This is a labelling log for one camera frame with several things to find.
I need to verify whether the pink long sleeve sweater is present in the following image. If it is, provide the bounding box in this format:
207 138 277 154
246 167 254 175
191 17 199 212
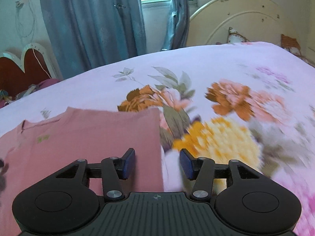
1 108 163 235

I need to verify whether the orange patterned pillow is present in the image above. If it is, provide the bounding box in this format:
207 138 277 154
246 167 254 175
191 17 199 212
281 34 314 67

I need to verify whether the cream arched headboard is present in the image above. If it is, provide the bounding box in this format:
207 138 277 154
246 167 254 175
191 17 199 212
186 0 302 46

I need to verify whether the floral white bed sheet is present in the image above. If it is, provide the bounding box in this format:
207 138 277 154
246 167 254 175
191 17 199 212
1 42 314 235

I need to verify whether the patterned cushion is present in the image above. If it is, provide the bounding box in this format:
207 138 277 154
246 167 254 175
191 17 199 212
227 27 250 44

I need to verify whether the white charging cable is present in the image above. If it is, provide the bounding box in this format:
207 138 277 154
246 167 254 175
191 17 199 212
14 0 54 79

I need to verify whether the blue tied curtain right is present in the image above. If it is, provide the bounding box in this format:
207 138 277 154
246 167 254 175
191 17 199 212
161 0 190 51

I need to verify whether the red heart shaped headboard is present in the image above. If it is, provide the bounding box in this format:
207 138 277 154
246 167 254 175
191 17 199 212
1 43 57 97

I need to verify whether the pile of clothes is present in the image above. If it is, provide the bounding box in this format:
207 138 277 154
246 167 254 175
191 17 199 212
0 78 61 109

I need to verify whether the blue curtain left panel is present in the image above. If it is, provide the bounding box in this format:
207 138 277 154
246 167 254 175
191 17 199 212
40 0 147 79

